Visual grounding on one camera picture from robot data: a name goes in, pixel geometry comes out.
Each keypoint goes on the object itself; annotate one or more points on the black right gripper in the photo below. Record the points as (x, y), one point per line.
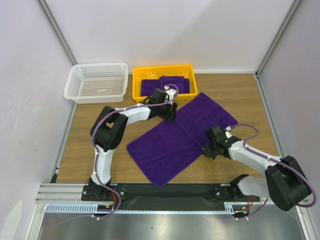
(210, 150)

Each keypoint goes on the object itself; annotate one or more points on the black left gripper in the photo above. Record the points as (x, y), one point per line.
(169, 116)

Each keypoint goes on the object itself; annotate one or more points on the purple towel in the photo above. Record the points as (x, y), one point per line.
(179, 81)
(148, 87)
(170, 147)

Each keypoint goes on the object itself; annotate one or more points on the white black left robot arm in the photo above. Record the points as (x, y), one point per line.
(108, 130)

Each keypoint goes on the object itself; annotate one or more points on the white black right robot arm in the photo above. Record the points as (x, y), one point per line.
(284, 182)

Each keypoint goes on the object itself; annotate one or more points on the yellow plastic tray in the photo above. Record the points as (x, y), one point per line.
(154, 72)

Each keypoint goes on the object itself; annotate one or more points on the white perforated plastic basket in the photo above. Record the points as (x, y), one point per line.
(94, 83)

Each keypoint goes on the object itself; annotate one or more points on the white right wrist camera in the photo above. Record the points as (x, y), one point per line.
(228, 132)

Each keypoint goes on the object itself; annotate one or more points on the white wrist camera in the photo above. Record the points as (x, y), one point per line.
(228, 132)
(171, 92)

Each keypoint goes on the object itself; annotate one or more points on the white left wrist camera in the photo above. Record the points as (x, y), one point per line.
(171, 92)

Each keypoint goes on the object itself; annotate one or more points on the white slotted cable duct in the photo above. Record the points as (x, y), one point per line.
(94, 208)

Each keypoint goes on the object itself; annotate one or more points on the aluminium frame rail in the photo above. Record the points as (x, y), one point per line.
(71, 193)

